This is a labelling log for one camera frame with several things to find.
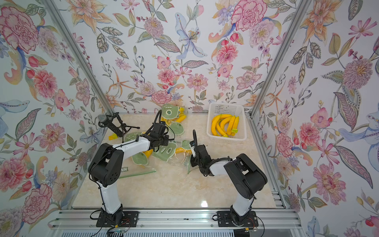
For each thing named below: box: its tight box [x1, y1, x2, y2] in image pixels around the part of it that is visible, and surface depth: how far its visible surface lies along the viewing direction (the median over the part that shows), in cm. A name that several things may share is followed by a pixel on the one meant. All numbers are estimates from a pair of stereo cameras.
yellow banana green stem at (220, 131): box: [215, 121, 229, 138], surface depth 109 cm
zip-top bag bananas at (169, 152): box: [152, 139, 193, 175], surface depth 90 cm
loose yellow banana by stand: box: [108, 132, 119, 141], surface depth 108 cm
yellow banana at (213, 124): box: [211, 114, 223, 137], surface depth 111 cm
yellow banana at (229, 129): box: [226, 115, 236, 136], surface depth 113 cm
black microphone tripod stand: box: [97, 112, 141, 144], surface depth 97 cm
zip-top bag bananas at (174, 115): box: [160, 103, 188, 136], surface depth 115 cm
